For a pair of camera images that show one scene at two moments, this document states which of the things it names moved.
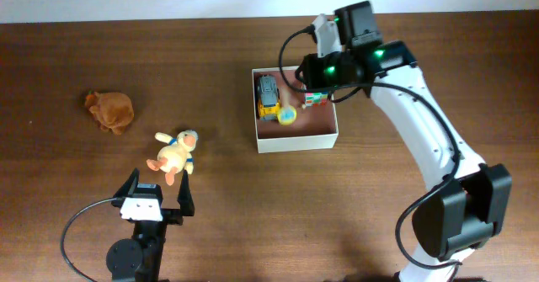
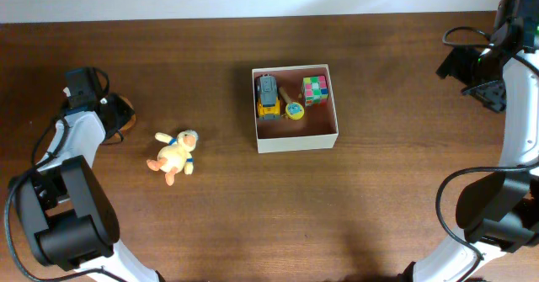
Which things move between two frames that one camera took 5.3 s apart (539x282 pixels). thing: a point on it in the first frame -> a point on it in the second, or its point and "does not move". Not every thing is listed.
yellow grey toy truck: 269,98 does not move
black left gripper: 187,205 -> 125,109
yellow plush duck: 175,155 does not move
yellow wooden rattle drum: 287,114 -> 294,110
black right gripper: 308,68 -> 458,62
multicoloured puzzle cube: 316,99 does not move
